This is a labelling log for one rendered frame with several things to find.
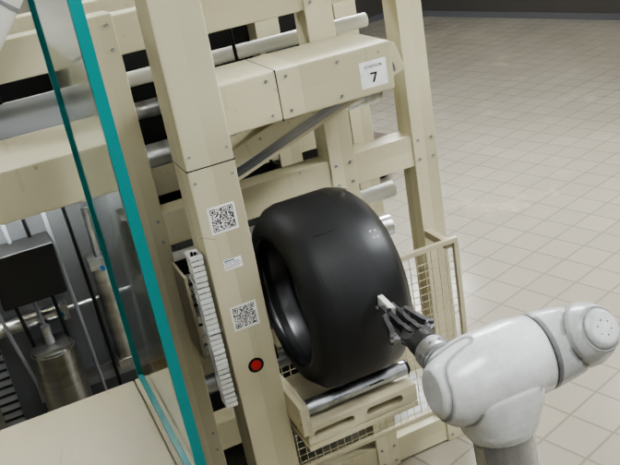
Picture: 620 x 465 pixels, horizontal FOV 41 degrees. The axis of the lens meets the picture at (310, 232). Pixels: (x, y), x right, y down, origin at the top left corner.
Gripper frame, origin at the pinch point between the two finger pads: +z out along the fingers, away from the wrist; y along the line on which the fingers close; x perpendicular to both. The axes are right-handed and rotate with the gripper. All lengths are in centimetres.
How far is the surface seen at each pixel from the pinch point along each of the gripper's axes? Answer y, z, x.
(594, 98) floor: -417, 375, 177
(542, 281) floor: -173, 144, 144
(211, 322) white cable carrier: 40.7, 23.4, 3.1
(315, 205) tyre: 4.2, 29.8, -17.7
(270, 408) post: 30.2, 17.9, 35.0
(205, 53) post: 27, 32, -66
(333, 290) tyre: 11.4, 7.0, -5.5
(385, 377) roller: -3.3, 10.4, 33.8
